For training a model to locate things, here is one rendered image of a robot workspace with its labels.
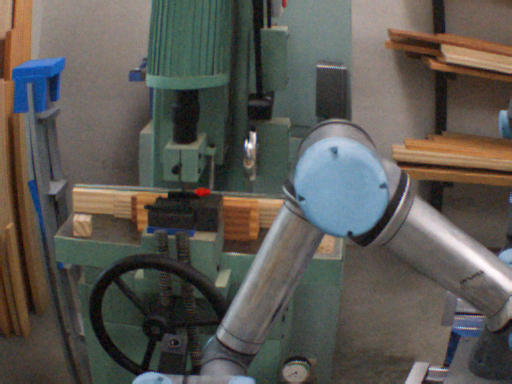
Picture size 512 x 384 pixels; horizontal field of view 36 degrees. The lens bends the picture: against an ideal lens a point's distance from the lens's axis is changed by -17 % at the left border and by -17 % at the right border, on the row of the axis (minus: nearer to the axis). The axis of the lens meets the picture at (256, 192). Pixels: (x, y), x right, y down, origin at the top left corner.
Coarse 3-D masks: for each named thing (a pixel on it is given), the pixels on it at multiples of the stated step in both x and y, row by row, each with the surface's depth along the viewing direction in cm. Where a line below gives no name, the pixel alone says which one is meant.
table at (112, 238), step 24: (72, 216) 192; (96, 216) 193; (72, 240) 179; (96, 240) 179; (120, 240) 179; (336, 240) 184; (96, 264) 180; (240, 264) 176; (312, 264) 175; (336, 264) 174; (144, 288) 169
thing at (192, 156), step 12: (168, 144) 186; (180, 144) 186; (192, 144) 186; (204, 144) 192; (168, 156) 183; (180, 156) 183; (192, 156) 183; (204, 156) 193; (168, 168) 184; (192, 168) 184; (168, 180) 185; (180, 180) 185; (192, 180) 184
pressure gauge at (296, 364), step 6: (288, 360) 176; (294, 360) 175; (300, 360) 175; (306, 360) 176; (282, 366) 176; (288, 366) 176; (294, 366) 175; (300, 366) 175; (306, 366) 175; (282, 372) 176; (288, 372) 176; (294, 372) 176; (300, 372) 176; (306, 372) 176; (288, 378) 176; (294, 378) 176; (300, 378) 176; (306, 378) 176
